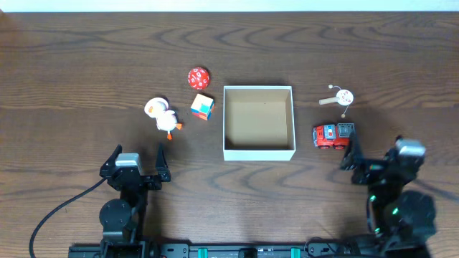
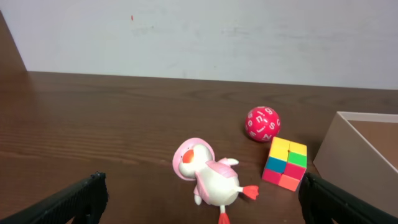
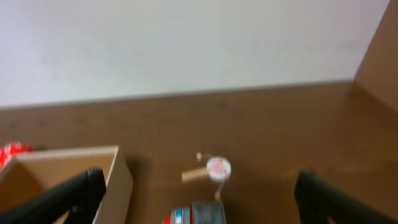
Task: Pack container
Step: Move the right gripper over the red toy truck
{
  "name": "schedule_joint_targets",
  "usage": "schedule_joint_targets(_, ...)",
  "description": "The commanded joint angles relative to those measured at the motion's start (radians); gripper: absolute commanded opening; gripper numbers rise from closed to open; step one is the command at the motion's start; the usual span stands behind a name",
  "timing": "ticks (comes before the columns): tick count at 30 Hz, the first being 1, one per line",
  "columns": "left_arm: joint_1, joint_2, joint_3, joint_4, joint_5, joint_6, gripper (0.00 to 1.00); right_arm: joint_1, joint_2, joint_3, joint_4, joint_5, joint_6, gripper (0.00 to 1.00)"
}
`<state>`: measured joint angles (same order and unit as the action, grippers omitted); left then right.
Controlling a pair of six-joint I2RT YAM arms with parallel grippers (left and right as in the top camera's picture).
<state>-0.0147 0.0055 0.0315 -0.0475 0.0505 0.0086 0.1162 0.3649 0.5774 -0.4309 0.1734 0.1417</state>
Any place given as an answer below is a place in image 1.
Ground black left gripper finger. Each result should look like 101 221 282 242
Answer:
155 143 169 175
102 144 122 168

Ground red toy truck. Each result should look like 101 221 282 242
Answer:
312 123 355 150

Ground wooden rattle drum toy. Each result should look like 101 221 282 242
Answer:
318 85 354 118

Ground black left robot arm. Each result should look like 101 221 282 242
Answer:
99 145 171 257

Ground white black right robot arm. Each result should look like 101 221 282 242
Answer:
340 133 436 257

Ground white pink duck toy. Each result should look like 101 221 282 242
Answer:
144 97 183 140

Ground multicolour puzzle cube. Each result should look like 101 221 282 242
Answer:
191 94 214 120

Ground red lettered ball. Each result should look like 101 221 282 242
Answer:
187 67 210 90

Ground white cardboard box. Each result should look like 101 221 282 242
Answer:
222 85 296 161

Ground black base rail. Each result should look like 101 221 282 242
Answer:
68 242 358 258

